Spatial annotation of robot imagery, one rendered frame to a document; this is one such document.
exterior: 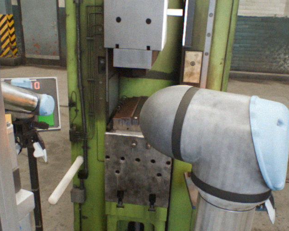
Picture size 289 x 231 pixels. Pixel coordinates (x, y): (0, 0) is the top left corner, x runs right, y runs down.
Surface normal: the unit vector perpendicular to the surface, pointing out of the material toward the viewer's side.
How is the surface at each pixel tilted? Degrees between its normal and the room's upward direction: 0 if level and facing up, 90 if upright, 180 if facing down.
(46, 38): 90
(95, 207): 90
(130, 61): 90
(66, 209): 0
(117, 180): 90
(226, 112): 39
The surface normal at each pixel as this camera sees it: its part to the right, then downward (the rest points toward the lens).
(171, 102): -0.40, -0.50
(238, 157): -0.46, 0.23
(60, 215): 0.04, -0.94
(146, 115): -0.91, -0.12
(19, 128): 0.93, 0.17
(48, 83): 0.29, -0.18
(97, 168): -0.12, 0.34
